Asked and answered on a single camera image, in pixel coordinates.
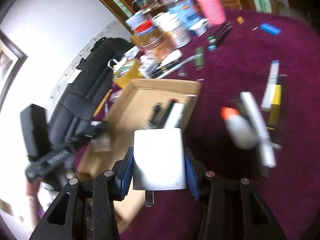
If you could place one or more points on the black marker teal cap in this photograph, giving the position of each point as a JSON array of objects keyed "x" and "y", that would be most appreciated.
[{"x": 220, "y": 38}]

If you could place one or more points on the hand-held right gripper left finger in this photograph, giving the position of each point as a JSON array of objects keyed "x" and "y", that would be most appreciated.
[{"x": 123, "y": 177}]

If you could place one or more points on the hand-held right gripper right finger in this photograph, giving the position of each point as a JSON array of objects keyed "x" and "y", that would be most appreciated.
[{"x": 192, "y": 180}]

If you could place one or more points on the small white blue box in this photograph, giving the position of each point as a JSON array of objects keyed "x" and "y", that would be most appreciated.
[{"x": 200, "y": 27}]

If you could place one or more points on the white charger plain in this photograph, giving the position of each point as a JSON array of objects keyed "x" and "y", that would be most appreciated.
[{"x": 160, "y": 160}]

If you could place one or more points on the blue battery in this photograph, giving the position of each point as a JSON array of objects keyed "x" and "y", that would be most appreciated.
[{"x": 270, "y": 28}]

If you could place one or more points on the black marker red ends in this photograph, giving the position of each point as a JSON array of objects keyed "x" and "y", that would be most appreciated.
[{"x": 168, "y": 112}]

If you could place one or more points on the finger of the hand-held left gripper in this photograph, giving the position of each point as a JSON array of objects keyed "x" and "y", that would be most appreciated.
[{"x": 98, "y": 128}]

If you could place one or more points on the slim black pen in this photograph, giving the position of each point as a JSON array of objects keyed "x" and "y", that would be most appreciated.
[{"x": 155, "y": 115}]

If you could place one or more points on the clear jar blue label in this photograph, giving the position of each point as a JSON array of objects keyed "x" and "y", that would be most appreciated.
[{"x": 186, "y": 12}]

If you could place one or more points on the silver pen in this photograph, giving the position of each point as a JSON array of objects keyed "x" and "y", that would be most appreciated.
[{"x": 178, "y": 63}]

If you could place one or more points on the black marker green cap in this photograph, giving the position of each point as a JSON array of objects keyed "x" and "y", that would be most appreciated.
[{"x": 217, "y": 32}]

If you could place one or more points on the white marker orange cap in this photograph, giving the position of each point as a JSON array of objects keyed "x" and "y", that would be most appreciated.
[{"x": 241, "y": 130}]

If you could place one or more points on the brown cardboard box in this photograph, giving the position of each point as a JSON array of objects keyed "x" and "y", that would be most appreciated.
[{"x": 140, "y": 100}]

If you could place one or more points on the clear jar orange label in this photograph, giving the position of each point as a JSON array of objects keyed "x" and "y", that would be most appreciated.
[{"x": 155, "y": 43}]

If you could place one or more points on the dark picture frame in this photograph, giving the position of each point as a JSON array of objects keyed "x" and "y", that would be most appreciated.
[{"x": 13, "y": 55}]

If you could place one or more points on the black sofa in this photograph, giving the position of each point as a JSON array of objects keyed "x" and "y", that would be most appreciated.
[{"x": 95, "y": 67}]

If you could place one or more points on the small orange black object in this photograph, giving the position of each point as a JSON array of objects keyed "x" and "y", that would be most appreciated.
[{"x": 240, "y": 20}]

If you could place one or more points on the yellow tape roll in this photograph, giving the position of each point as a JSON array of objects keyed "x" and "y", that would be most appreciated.
[{"x": 127, "y": 73}]

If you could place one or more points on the long white pen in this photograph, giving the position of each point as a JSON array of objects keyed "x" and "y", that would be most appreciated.
[{"x": 260, "y": 135}]

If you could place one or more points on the white paint marker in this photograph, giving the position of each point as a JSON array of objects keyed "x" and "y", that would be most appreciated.
[{"x": 175, "y": 116}]

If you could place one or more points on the thin white stylus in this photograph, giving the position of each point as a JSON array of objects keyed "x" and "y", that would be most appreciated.
[{"x": 270, "y": 87}]

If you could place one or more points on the green lighter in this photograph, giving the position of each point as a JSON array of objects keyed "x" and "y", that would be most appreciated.
[{"x": 199, "y": 58}]

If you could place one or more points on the white plastic jar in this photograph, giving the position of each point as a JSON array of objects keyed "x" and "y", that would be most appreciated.
[{"x": 176, "y": 32}]

